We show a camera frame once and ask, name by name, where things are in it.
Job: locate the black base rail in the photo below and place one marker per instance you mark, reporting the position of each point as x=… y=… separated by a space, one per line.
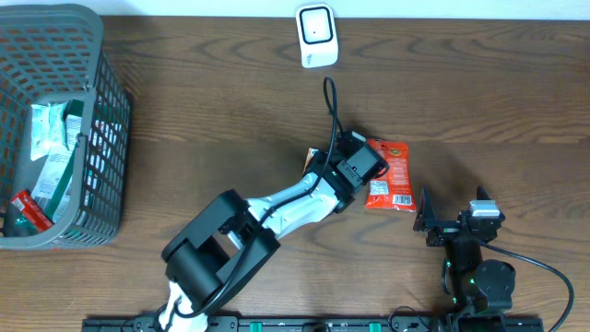
x=373 y=324

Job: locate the grey plastic mesh basket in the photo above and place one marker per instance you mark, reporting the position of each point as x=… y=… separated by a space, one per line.
x=53 y=54

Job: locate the large red snack bag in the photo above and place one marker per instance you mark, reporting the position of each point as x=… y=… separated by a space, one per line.
x=393 y=189

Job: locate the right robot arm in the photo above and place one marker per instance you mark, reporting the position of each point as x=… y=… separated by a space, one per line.
x=481 y=289

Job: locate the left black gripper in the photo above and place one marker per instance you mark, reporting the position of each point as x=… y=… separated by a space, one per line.
x=323 y=165

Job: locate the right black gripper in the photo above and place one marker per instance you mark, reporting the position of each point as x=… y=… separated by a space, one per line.
x=427 y=219

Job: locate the light green snack packet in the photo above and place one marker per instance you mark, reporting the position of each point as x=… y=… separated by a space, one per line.
x=48 y=129

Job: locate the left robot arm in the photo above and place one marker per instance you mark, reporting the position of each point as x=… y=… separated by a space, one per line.
x=227 y=243

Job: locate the small red snack packet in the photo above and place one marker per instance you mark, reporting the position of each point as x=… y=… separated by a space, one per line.
x=31 y=211

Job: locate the small orange snack packet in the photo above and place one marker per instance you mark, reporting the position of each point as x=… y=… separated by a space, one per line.
x=310 y=154

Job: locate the white green snack packet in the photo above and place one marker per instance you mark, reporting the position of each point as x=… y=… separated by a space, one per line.
x=53 y=188

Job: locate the white barcode scanner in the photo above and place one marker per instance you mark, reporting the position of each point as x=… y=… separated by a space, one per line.
x=317 y=35

